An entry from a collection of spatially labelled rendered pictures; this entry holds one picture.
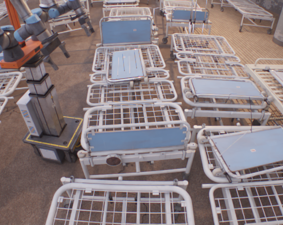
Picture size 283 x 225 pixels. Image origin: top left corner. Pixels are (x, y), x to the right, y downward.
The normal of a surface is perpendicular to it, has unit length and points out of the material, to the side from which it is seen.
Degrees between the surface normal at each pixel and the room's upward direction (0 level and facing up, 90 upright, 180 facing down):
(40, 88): 90
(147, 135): 90
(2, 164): 0
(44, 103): 90
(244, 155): 5
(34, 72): 90
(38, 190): 0
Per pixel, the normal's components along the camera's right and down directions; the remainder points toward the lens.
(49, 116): -0.18, 0.64
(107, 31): 0.10, 0.65
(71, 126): 0.00, -0.76
